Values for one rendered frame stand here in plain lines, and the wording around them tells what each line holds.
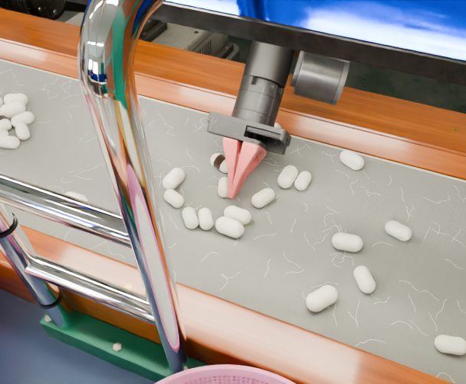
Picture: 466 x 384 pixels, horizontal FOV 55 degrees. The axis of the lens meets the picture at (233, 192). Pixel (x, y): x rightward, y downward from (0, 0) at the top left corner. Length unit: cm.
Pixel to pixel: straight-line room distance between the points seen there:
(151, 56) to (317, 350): 57
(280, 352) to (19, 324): 33
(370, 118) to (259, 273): 31
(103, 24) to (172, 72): 58
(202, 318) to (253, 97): 27
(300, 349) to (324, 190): 24
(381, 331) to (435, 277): 10
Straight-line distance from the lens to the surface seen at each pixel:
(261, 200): 58
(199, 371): 46
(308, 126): 69
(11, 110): 79
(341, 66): 59
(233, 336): 47
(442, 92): 220
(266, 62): 57
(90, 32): 20
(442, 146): 70
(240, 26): 31
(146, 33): 141
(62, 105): 79
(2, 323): 64
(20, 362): 61
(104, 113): 21
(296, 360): 47
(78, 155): 69
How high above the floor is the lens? 120
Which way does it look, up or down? 50 degrees down
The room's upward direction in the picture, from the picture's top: straight up
